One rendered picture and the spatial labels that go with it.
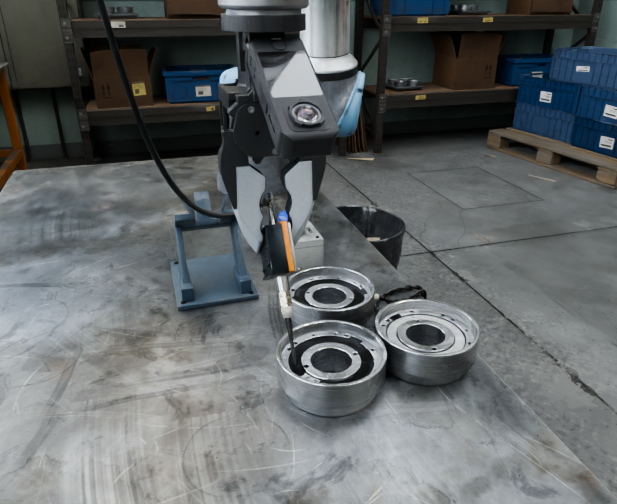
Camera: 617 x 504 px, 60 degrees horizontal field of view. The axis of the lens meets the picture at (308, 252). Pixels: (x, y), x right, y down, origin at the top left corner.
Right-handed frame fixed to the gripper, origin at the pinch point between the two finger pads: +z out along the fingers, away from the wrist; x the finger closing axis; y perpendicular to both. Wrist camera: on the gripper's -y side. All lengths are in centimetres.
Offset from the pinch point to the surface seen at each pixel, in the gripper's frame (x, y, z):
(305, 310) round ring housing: -3.5, 1.7, 9.5
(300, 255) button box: -7.5, 17.3, 10.7
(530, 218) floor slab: -193, 187, 94
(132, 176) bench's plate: 14, 69, 13
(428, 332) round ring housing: -15.6, -3.8, 11.2
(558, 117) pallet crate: -289, 287, 63
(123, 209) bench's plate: 16, 49, 13
